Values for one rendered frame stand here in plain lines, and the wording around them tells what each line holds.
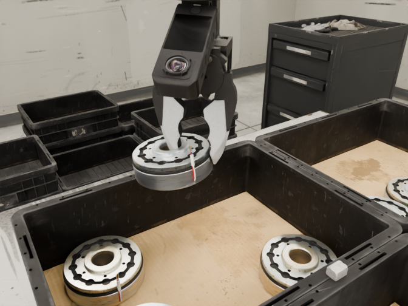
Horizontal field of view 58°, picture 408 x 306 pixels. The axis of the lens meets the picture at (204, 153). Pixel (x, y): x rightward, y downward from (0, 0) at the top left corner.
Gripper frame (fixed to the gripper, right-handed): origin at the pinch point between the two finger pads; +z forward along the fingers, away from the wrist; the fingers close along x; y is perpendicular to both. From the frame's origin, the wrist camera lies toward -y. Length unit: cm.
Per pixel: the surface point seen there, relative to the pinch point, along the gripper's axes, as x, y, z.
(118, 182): 11.7, 1.0, 6.2
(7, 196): 72, 45, 46
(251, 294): -8.8, -6.6, 16.2
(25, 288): 30.8, -1.2, 29.2
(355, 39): -45, 147, 12
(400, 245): -24.9, -5.3, 6.2
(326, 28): -34, 174, 11
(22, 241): 17.5, -13.0, 6.2
